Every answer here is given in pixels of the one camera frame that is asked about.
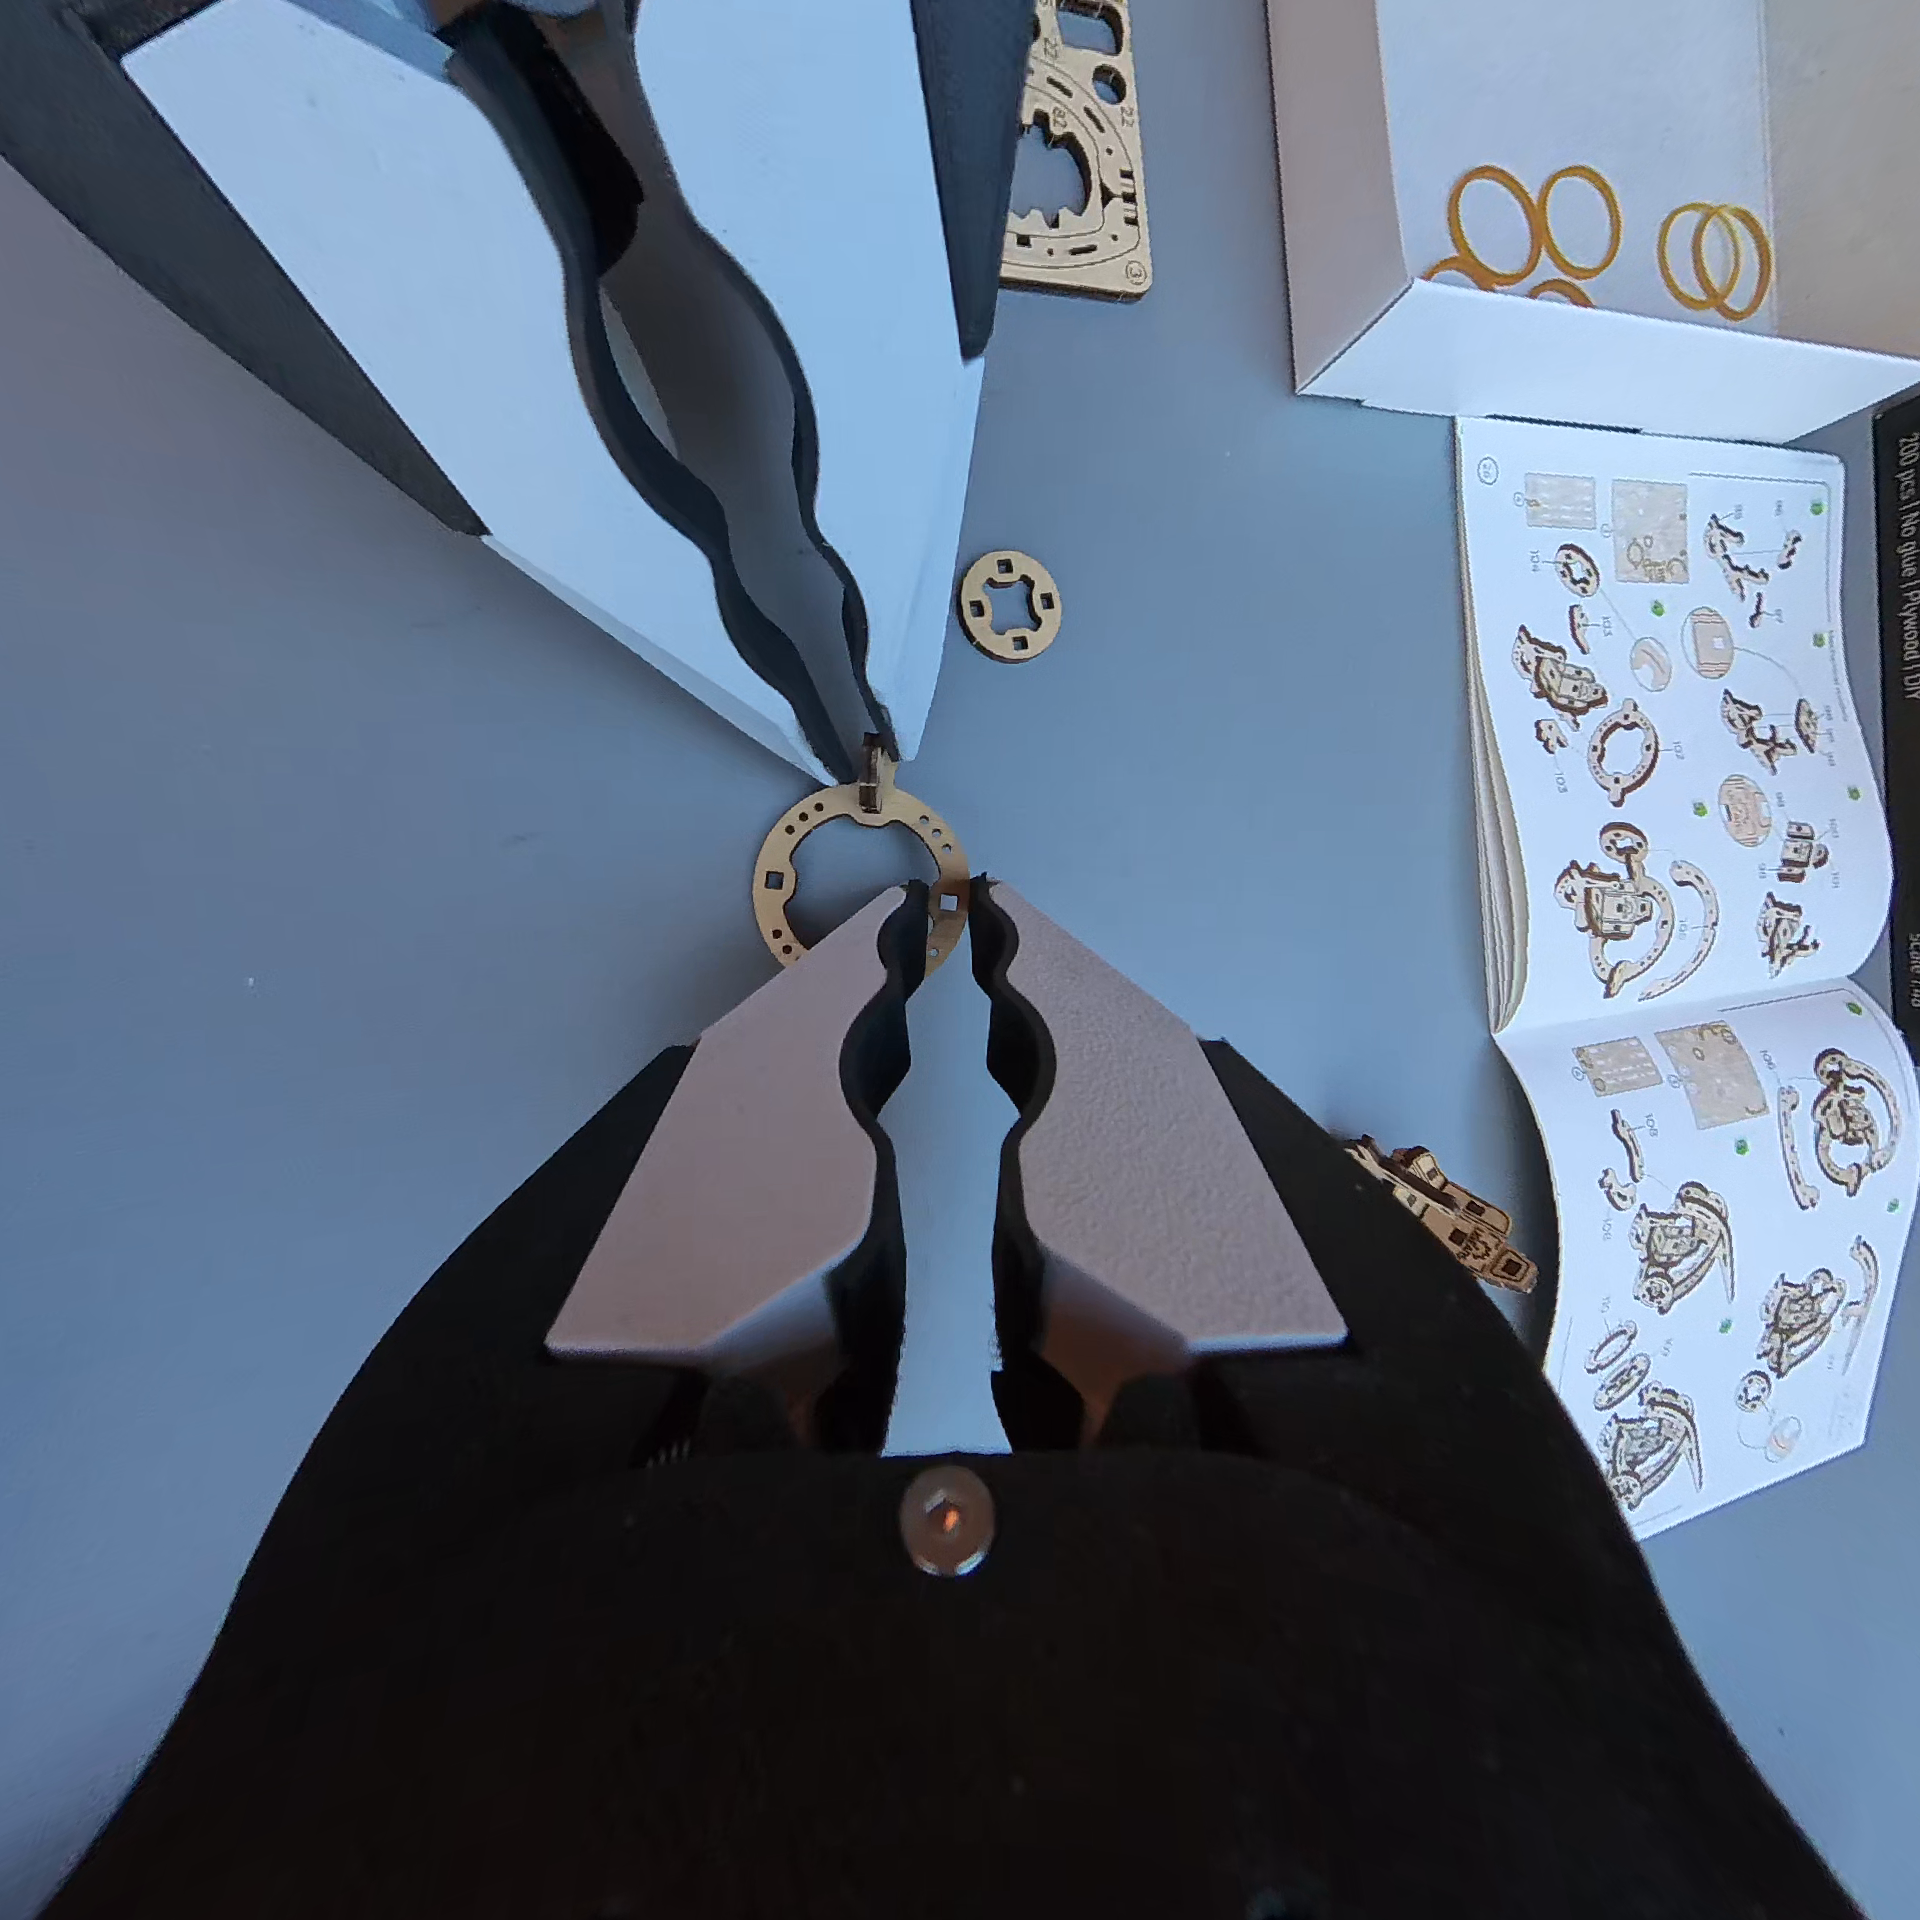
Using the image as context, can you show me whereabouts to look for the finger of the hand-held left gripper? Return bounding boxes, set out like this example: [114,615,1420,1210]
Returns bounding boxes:
[0,0,885,791]
[600,0,1042,754]

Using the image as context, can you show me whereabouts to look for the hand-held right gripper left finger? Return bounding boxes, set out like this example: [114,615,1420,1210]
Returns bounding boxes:
[543,881,932,1455]

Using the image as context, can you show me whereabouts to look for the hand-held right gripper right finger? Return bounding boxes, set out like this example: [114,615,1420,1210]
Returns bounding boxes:
[968,876,1349,1455]

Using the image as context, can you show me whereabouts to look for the wooden ring part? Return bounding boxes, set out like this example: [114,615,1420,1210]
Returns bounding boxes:
[750,794,972,980]

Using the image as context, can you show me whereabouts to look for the plywood parts sheet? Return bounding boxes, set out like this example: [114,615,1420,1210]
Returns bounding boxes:
[997,0,1156,303]

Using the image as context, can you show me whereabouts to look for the small wooden sub-assembly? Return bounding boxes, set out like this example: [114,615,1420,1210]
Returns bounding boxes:
[1342,1133,1540,1301]

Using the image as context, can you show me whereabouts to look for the small wooden gear disc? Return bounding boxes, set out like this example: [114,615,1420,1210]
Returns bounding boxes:
[959,546,1066,664]

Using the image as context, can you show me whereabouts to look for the open instruction booklet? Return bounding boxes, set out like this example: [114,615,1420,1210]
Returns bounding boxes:
[1455,417,1920,1544]

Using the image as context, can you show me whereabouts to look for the white cardboard box tray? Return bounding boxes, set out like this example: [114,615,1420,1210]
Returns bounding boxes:
[1268,0,1920,453]

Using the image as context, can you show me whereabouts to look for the black product box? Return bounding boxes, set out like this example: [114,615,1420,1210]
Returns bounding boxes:
[1865,381,1920,1036]

